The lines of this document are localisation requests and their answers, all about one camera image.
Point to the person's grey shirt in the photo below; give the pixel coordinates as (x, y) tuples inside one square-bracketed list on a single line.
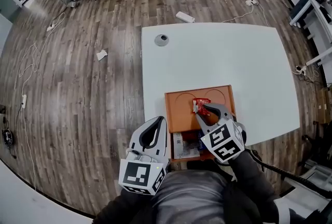
[(189, 197)]

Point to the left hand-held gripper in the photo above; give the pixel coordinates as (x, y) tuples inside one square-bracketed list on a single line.
[(137, 176)]

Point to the white rectangular box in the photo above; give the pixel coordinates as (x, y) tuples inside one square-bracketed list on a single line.
[(185, 16)]

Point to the white equipment stand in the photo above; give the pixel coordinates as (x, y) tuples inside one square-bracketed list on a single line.
[(319, 173)]

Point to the large white table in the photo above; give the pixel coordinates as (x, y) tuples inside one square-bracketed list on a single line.
[(220, 57)]

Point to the small dark box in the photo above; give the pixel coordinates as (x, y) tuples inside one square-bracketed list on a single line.
[(1, 109)]

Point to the white paper packet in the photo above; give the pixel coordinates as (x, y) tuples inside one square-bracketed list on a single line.
[(179, 147)]

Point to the person's right leg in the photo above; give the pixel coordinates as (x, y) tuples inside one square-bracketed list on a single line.
[(199, 164)]

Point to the person's left forearm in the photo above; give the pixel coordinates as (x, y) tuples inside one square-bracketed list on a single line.
[(122, 207)]

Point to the black round floor device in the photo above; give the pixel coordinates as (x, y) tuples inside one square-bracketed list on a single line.
[(7, 137)]

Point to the red packet white label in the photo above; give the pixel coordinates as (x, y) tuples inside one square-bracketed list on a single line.
[(199, 102)]

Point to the cardboard box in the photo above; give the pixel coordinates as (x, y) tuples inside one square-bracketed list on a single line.
[(325, 103)]

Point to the orange storage box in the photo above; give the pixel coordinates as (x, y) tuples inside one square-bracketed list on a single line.
[(186, 114)]

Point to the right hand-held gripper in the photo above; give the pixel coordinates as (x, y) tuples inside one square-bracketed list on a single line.
[(223, 140)]

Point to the person's right forearm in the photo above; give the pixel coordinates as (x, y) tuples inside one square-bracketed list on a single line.
[(249, 179)]

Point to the white power strip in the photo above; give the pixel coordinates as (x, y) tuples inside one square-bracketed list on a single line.
[(251, 2), (301, 70), (24, 101), (50, 27)]

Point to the crumpled white paper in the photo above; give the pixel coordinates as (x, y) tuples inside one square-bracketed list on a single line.
[(101, 55)]

